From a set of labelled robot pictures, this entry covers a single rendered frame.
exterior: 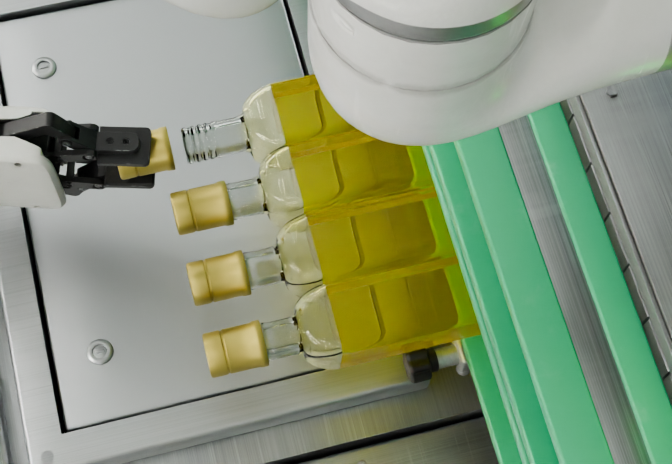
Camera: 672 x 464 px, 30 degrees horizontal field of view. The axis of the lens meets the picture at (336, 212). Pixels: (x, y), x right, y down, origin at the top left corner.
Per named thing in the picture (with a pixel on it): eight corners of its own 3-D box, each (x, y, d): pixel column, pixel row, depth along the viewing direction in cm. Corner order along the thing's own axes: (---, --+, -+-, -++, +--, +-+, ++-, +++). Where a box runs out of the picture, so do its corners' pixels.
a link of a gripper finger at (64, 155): (8, 162, 97) (73, 178, 100) (32, 140, 94) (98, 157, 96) (12, 129, 98) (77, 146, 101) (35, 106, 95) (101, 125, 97)
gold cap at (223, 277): (241, 258, 99) (186, 271, 98) (240, 242, 95) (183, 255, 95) (251, 300, 97) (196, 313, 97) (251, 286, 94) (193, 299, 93)
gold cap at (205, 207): (225, 191, 100) (171, 203, 100) (223, 172, 97) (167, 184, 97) (235, 231, 99) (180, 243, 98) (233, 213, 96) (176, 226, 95)
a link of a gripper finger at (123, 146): (63, 166, 97) (149, 168, 98) (56, 148, 94) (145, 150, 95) (66, 129, 99) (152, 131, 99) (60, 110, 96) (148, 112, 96)
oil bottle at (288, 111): (479, 67, 108) (235, 119, 105) (489, 33, 102) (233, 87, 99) (499, 124, 106) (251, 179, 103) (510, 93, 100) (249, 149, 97)
